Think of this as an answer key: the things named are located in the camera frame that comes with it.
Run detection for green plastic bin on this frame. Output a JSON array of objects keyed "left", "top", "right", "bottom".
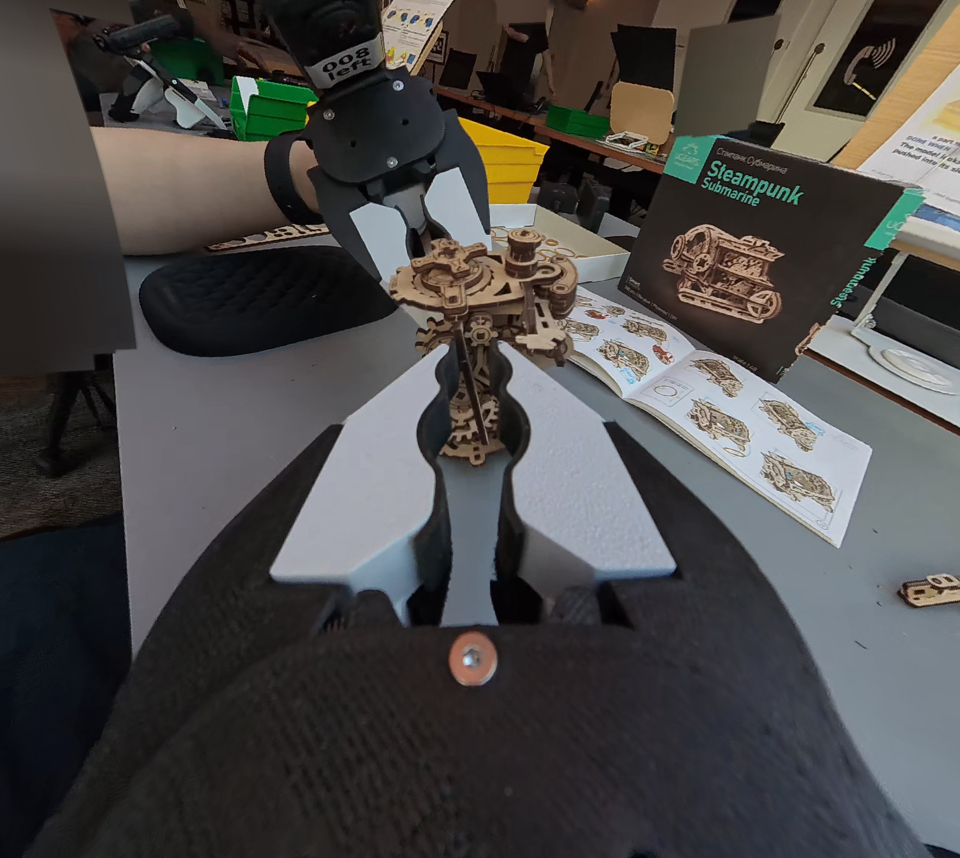
[
  {"left": 546, "top": 104, "right": 612, "bottom": 139},
  {"left": 153, "top": 37, "right": 226, "bottom": 87},
  {"left": 228, "top": 74, "right": 320, "bottom": 143}
]

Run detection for white cardboard tray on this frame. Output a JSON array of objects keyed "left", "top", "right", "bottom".
[{"left": 491, "top": 202, "right": 633, "bottom": 283}]

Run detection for tan wooden board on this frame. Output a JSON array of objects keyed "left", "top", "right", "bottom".
[{"left": 609, "top": 82, "right": 676, "bottom": 147}]

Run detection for wooden gear assembly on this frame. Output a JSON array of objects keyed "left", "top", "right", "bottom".
[{"left": 437, "top": 386, "right": 520, "bottom": 467}]

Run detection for black tripod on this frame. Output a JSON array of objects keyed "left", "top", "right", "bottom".
[{"left": 33, "top": 371, "right": 115, "bottom": 478}]

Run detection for person's left forearm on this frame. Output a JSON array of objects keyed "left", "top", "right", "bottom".
[{"left": 90, "top": 125, "right": 320, "bottom": 256}]

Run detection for dark puzzle box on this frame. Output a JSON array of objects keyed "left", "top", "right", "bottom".
[{"left": 626, "top": 134, "right": 925, "bottom": 384}]

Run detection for white instruction booklet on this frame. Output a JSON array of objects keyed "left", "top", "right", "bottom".
[{"left": 562, "top": 288, "right": 873, "bottom": 548}]

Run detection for wooden part sheet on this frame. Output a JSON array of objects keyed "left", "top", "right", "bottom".
[{"left": 206, "top": 221, "right": 331, "bottom": 253}]

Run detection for black framed poster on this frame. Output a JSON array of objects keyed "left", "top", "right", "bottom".
[{"left": 813, "top": 0, "right": 954, "bottom": 120}]

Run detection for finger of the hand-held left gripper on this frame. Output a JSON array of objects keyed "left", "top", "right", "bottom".
[
  {"left": 422, "top": 168, "right": 486, "bottom": 253},
  {"left": 348, "top": 198, "right": 414, "bottom": 282}
]

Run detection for wooden slotted part strip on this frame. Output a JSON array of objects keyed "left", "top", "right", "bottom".
[{"left": 898, "top": 572, "right": 960, "bottom": 609}]

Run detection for white lamp stand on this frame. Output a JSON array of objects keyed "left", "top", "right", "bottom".
[{"left": 851, "top": 213, "right": 960, "bottom": 394}]

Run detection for person's dark pants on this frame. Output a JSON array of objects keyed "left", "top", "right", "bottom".
[{"left": 0, "top": 519, "right": 134, "bottom": 769}]

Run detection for black wrist strap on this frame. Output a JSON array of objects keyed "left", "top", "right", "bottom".
[{"left": 264, "top": 134, "right": 320, "bottom": 227}]

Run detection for wooden mechanical model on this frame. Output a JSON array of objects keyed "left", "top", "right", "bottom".
[{"left": 388, "top": 227, "right": 579, "bottom": 424}]

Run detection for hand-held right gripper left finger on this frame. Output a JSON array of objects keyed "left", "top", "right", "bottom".
[{"left": 268, "top": 344, "right": 455, "bottom": 625}]

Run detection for white printed sign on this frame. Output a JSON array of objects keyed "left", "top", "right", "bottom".
[{"left": 855, "top": 59, "right": 960, "bottom": 199}]

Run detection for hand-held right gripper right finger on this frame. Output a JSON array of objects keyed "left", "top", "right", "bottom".
[{"left": 495, "top": 341, "right": 682, "bottom": 625}]

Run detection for yellow plastic bin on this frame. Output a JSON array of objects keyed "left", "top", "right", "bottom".
[{"left": 457, "top": 116, "right": 550, "bottom": 203}]

